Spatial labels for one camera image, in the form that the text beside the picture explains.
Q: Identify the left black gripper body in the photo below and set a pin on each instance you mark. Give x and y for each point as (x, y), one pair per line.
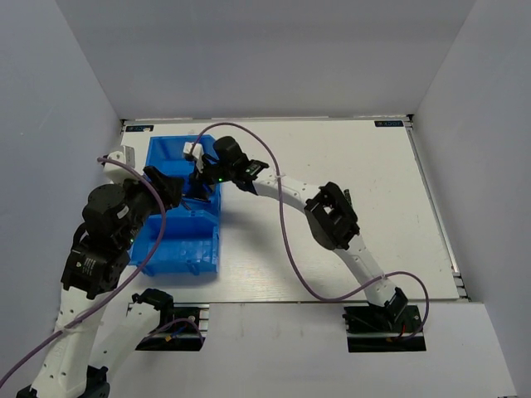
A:
(143, 199)

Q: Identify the left blue logo sticker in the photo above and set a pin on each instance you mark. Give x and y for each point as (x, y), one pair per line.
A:
(139, 128)

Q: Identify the right blue logo sticker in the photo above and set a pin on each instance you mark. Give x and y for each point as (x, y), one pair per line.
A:
(388, 123)

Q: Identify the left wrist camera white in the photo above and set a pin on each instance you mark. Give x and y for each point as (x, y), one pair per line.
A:
(118, 165)

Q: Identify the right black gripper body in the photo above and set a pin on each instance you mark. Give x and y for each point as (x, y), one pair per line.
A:
(219, 172)

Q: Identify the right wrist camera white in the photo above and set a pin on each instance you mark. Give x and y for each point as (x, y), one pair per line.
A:
(193, 152)

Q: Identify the blue three-compartment bin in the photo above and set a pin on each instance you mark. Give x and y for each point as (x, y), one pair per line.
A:
(190, 243)

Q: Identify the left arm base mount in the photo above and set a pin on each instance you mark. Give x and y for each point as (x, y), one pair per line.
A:
(182, 327)

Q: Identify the blue logo sticker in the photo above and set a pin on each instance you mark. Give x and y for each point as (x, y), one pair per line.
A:
(388, 123)
(139, 128)

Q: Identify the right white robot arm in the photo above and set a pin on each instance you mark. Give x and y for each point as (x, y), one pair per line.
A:
(331, 218)

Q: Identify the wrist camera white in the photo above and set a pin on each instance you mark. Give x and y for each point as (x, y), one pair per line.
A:
(193, 152)
(118, 165)

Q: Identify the green black precision screwdriver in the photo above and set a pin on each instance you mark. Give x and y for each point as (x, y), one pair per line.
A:
(348, 197)

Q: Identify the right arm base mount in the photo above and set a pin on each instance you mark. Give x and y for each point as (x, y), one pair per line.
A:
(368, 332)

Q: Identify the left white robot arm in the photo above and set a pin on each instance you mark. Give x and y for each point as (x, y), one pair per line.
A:
(113, 216)

